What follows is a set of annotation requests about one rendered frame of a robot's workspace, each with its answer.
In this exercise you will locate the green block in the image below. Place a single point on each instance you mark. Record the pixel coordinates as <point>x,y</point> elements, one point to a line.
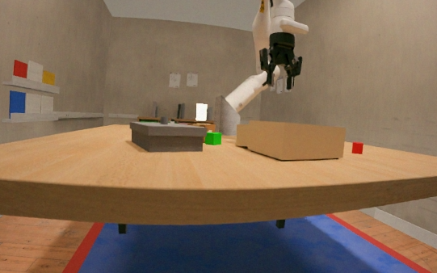
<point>213,139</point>

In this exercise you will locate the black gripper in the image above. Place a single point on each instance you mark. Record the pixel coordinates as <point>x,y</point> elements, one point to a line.
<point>281,52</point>

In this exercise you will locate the red block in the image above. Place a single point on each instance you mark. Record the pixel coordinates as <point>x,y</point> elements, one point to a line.
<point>357,148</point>

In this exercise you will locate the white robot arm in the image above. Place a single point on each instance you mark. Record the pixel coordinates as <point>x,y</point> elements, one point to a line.
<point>282,17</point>

